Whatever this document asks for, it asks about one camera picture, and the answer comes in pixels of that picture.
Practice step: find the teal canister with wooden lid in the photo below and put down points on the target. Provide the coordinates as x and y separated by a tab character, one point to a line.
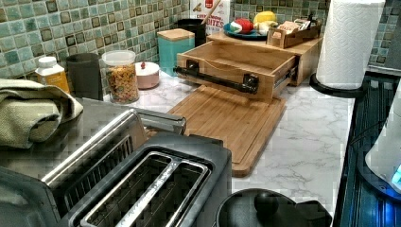
170	44

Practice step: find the blue plate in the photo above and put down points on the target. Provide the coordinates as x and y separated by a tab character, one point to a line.
251	36

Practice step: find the cinnamon bites cereal box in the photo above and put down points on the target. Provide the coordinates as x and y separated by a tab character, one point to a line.
220	17

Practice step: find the black two-slot toaster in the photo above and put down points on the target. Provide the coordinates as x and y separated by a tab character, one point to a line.
171	181

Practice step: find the clear cereal jar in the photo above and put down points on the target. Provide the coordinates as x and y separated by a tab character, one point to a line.
121	75

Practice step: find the wooden drawer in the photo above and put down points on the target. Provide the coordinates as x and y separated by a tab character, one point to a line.
231	61

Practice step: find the wooden tea bag tray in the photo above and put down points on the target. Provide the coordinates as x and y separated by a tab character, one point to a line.
290	33

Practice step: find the plush yellow banana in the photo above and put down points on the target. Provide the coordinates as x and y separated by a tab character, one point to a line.
263	21

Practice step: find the pink ceramic lidded bowl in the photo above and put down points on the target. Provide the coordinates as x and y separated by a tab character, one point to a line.
147	74

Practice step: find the white-capped orange supplement bottle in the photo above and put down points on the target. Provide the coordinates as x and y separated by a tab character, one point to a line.
50	73

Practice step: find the white paper towel roll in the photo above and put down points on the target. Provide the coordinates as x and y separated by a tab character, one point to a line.
348	40

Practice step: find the black paper towel holder base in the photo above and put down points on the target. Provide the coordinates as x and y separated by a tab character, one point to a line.
344	93

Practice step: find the black round pot lid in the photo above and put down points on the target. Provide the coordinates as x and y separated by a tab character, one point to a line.
257	207

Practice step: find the black drawer handle bar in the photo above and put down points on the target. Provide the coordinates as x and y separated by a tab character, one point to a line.
249	83

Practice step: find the bamboo cutting board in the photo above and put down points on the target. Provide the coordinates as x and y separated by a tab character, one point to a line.
243	125

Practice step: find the plush watermelon slice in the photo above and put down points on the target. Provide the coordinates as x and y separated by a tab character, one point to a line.
241	25

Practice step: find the black utensil holder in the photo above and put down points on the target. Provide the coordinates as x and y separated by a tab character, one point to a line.
196	26

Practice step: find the green folded towel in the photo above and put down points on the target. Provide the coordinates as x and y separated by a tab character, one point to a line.
31	112

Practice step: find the wooden spoon handle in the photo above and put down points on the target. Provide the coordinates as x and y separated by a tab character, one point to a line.
204	21

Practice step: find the dark grey cup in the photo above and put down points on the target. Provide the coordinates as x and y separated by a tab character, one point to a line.
84	71

